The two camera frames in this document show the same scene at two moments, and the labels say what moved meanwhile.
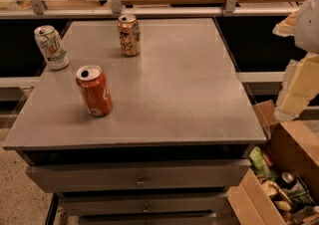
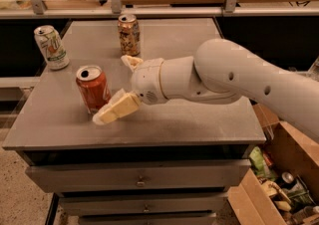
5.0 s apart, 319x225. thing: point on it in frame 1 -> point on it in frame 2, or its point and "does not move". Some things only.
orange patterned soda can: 129,30 does not move
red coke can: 95,91 does not move
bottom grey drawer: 148,217 does not move
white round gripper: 308,27 -> 147,80
